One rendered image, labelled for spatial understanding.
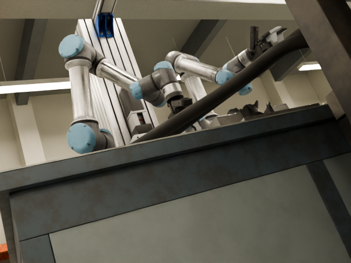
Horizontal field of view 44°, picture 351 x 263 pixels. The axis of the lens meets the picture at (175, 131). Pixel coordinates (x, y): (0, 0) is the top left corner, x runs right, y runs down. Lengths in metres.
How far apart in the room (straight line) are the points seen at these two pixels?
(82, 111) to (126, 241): 1.07
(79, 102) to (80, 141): 0.18
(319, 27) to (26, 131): 6.44
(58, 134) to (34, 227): 6.59
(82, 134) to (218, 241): 1.02
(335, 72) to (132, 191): 0.43
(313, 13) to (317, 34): 0.04
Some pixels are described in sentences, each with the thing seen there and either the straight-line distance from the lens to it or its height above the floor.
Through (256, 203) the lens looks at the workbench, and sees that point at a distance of 0.94.
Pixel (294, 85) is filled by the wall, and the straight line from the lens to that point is 10.57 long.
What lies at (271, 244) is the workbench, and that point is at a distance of 0.93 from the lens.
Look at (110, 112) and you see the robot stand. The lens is 2.20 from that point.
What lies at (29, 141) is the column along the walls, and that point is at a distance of 6.92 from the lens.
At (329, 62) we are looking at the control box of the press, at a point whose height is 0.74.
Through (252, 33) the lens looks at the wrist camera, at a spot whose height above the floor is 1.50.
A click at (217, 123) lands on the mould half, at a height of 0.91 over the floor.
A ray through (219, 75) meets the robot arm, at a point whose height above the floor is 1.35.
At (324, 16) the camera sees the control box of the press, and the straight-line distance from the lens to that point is 0.74.
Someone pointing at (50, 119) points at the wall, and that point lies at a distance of 7.50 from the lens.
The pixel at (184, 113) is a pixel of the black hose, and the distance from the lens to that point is 0.96.
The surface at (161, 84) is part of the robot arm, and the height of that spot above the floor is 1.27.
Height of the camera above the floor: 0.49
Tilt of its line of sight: 20 degrees up
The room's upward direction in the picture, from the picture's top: 21 degrees counter-clockwise
